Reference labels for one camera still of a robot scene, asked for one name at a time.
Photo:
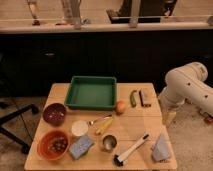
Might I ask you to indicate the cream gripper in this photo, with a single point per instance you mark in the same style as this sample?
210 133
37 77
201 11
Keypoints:
168 116

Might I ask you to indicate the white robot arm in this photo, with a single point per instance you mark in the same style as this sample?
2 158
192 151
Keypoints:
186 83

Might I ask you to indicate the metal cup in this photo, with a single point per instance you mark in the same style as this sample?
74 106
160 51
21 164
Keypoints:
109 142

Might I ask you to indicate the grey folded cloth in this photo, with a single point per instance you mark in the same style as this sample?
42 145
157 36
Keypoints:
160 150

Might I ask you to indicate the green cucumber toy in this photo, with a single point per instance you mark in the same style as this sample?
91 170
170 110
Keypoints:
132 99

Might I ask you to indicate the wooden table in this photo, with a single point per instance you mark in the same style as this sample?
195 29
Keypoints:
142 116

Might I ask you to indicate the orange ball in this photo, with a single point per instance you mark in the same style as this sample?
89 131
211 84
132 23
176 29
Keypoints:
120 107

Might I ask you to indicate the yellow banana toy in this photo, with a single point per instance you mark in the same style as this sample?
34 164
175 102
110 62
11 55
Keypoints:
103 127

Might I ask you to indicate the metal spoon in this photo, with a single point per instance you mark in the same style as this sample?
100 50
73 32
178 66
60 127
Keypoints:
92 122

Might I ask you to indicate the green plastic tray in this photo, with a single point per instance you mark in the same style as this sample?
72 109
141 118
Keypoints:
92 93

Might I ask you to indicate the white round lid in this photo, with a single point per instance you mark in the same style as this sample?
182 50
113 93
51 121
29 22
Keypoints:
79 128

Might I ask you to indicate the blue sponge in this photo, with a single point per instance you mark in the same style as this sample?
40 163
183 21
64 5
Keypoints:
81 146

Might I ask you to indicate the dark red bowl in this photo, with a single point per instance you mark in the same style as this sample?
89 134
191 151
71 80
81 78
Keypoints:
54 114

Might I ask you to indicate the orange bowl with contents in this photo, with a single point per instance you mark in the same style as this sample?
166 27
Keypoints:
53 145

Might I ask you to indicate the black office chair base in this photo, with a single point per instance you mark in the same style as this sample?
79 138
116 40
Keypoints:
24 146

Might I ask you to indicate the white handled dish brush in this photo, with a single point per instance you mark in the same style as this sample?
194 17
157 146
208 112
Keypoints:
119 159

